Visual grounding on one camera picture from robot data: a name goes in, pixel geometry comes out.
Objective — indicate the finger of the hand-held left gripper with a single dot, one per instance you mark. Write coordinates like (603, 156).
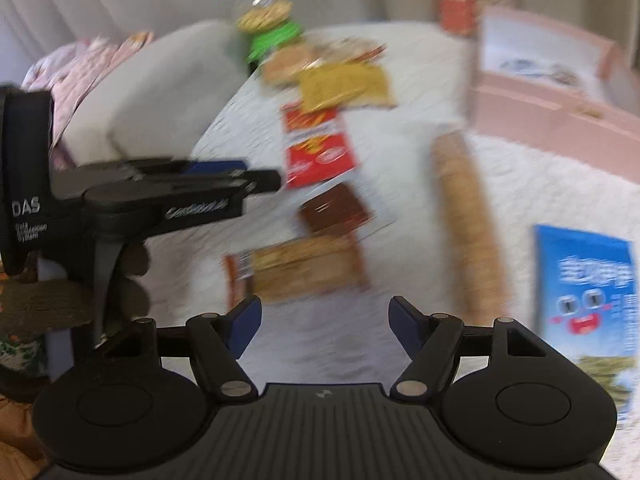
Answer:
(200, 205)
(215, 166)

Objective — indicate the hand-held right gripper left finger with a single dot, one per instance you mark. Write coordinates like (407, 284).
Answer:
(247, 320)

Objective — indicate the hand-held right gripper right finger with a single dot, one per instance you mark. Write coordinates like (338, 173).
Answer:
(402, 322)

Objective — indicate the orange tan snack packet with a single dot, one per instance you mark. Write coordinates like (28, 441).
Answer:
(305, 265)

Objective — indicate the long clear biscuit pack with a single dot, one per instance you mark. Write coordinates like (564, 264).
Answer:
(467, 220)

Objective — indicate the round tan snack packet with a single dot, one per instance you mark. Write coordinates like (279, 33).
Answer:
(287, 62)

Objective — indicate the brown snack packet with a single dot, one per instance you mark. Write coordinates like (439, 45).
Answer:
(335, 210)

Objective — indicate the yellow snack packet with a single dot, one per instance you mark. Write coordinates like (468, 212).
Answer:
(345, 85)

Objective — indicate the red white striped snack packet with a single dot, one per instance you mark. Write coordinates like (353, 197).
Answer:
(352, 50)

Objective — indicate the blue seaweed snack packet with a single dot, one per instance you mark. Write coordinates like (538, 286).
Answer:
(585, 300)

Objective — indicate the pink cardboard box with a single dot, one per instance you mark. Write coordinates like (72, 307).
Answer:
(540, 110)

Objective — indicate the person's left forearm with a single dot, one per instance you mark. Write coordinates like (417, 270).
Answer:
(45, 305)

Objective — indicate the person's left hand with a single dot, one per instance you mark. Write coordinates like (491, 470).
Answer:
(136, 260)

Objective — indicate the green candy dispenser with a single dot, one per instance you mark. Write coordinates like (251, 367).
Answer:
(267, 25)

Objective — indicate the blue white packet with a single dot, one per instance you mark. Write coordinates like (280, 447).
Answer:
(537, 67)

